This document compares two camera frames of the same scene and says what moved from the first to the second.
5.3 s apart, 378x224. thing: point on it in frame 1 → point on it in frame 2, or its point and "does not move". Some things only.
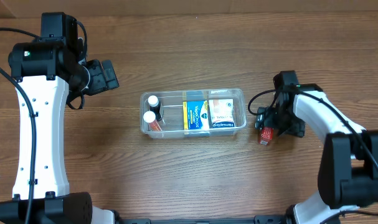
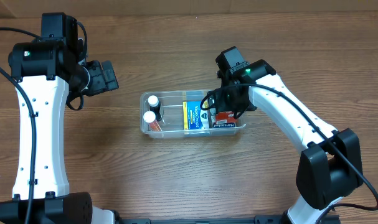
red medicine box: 266,134 → 226,117
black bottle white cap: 153,101 does not move
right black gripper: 276,125 → 227,104
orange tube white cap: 149,117 does not move
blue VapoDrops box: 195,115 does not move
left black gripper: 99,78 does not move
